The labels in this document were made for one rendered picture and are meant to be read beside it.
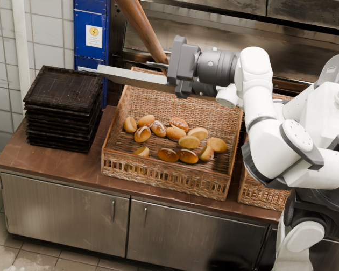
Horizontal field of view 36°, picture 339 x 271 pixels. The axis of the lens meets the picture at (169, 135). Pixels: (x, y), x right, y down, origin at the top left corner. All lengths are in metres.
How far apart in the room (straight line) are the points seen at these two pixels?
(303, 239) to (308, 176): 0.62
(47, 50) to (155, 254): 1.10
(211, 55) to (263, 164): 0.32
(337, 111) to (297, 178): 0.39
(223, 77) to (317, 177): 0.33
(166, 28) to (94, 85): 0.41
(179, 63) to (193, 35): 1.10
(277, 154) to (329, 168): 0.14
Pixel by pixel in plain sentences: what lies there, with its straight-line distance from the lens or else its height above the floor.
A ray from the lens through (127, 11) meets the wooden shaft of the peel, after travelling 0.79.
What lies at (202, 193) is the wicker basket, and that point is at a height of 0.60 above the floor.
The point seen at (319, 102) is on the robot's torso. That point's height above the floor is 1.39.
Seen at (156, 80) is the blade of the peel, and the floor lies 1.17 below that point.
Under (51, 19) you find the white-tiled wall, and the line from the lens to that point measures 2.51.
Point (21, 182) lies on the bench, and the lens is 2.41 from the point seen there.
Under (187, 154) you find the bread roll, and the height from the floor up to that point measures 0.64.
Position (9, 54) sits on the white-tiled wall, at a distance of 2.71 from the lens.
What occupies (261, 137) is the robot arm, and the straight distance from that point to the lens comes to 1.07.
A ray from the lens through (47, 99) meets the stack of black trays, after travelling 2.29.
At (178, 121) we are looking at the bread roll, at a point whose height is 0.67.
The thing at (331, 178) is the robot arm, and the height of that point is 1.44.
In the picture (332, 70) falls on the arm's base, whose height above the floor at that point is 1.39.
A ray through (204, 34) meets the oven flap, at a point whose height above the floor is 1.06.
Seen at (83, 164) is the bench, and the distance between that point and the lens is 2.34.
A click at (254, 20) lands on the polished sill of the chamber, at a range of 2.30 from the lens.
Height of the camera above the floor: 2.19
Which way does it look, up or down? 40 degrees down
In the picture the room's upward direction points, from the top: 8 degrees clockwise
